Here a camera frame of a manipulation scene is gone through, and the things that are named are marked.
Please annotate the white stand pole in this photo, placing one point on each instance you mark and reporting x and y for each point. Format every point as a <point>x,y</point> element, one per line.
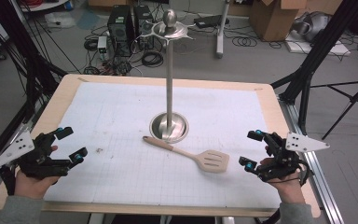
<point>222,31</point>

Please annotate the grey round device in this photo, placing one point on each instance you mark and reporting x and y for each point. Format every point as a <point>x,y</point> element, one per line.
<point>312,26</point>

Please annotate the white grid mat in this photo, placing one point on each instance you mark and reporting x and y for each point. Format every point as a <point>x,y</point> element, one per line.
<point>121,109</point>

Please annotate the beige slotted spatula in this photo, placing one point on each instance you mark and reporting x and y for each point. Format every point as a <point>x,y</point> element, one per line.
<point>161,144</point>

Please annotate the clear plastic bag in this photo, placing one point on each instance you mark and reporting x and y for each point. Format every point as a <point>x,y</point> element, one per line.
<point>59,19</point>

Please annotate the black computer tower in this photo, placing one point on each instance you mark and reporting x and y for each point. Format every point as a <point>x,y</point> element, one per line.
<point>141,21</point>
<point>120,28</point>

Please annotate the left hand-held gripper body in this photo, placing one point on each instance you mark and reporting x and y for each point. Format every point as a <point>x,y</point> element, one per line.
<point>40,163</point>

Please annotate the flat black box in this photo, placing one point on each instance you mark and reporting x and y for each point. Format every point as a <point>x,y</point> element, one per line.
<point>209,21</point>

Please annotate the white flat board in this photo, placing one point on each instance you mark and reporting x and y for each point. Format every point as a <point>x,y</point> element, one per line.
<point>317,48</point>

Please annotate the person's right hand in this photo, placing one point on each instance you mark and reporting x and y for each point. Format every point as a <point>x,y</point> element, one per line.
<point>287,188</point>

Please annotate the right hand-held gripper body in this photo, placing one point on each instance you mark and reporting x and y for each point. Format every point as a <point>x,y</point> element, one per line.
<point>284,158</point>

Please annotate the black metal frame beam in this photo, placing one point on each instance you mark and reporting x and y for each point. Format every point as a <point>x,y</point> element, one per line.
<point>320,46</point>

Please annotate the small white adapter box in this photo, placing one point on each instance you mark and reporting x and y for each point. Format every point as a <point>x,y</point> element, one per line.
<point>102,43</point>

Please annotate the metal utensil stand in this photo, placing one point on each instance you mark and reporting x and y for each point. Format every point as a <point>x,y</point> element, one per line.
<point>169,77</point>

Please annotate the black tripod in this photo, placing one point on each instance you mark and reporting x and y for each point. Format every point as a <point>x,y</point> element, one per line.
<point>351,99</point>

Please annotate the person's left hand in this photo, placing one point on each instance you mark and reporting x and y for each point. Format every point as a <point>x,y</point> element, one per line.
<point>31,186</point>

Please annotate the large cardboard box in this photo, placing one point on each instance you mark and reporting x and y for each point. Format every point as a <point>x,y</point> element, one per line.
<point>273,18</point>

